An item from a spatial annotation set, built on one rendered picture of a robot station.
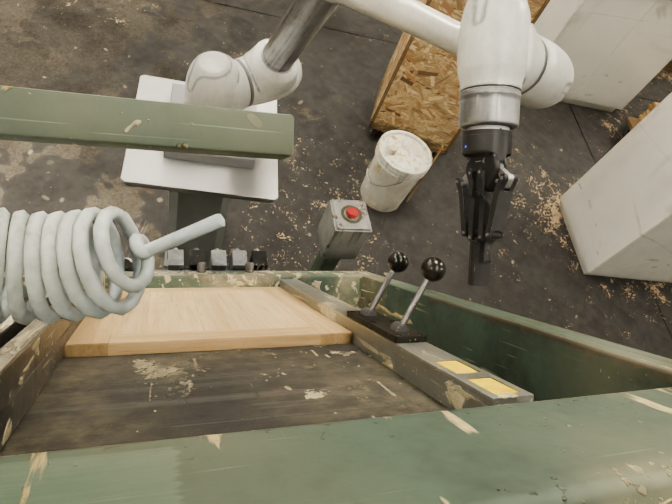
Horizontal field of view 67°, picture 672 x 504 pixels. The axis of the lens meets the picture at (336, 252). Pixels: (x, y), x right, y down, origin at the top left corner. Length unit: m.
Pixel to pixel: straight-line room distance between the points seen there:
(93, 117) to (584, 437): 0.29
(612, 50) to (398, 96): 1.83
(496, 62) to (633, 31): 3.48
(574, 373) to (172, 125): 0.67
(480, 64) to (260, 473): 0.67
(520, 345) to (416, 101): 2.25
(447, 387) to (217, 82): 1.24
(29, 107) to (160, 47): 3.18
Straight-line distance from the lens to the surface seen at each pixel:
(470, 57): 0.82
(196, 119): 0.25
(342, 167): 2.98
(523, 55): 0.83
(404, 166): 2.63
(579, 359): 0.80
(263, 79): 1.70
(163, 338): 0.83
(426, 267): 0.76
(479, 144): 0.80
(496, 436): 0.30
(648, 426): 0.35
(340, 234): 1.53
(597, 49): 4.24
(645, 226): 3.09
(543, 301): 3.09
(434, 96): 2.97
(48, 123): 0.25
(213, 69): 1.64
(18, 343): 0.62
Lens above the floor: 2.11
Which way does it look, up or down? 54 degrees down
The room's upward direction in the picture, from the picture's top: 29 degrees clockwise
